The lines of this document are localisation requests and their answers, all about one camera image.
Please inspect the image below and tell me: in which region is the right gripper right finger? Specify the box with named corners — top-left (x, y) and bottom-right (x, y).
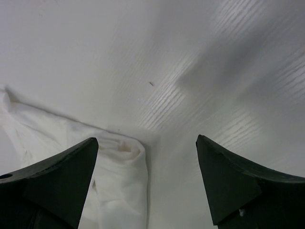
top-left (196, 135), bottom-right (305, 229)

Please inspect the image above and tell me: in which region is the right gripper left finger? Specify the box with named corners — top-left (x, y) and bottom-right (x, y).
top-left (0, 137), bottom-right (98, 229)

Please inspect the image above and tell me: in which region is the white printed t-shirt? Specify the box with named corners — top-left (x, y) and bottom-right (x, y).
top-left (0, 90), bottom-right (148, 229)

